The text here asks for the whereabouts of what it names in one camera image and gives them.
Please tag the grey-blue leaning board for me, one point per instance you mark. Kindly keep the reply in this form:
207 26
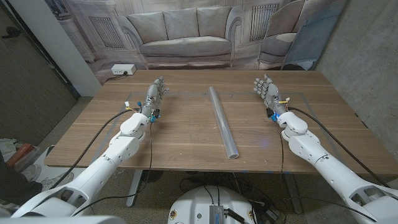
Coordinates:
311 40

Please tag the white sneaker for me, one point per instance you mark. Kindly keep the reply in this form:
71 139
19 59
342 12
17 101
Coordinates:
32 172
57 181

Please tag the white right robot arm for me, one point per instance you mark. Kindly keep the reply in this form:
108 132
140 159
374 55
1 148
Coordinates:
326 168

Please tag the white power outlet box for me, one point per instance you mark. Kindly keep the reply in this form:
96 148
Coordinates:
122 69

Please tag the grey metal electronics box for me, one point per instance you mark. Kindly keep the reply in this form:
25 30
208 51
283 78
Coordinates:
216 215

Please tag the dark wooden door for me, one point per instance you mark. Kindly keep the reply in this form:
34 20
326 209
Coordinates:
28 93

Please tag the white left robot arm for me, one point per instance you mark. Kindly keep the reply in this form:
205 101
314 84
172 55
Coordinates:
93 177

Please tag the printed living room backdrop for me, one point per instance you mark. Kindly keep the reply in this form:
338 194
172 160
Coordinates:
186 46

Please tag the white robot torso base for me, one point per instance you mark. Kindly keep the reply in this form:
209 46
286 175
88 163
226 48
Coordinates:
192 205

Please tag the clear plastic wrap roll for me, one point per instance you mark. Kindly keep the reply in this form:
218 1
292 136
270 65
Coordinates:
222 121

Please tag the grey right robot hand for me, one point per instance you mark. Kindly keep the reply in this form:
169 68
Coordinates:
271 95

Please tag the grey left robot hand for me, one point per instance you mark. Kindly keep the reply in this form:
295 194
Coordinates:
153 96

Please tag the white robot chest shell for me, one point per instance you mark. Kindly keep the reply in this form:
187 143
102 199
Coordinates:
62 220

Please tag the white table leg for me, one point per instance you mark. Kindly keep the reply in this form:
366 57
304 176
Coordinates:
134 186
293 193

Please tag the orange box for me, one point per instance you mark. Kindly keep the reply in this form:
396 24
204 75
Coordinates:
20 154

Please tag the person in dark clothes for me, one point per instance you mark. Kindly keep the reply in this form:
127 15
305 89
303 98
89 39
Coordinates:
15 183

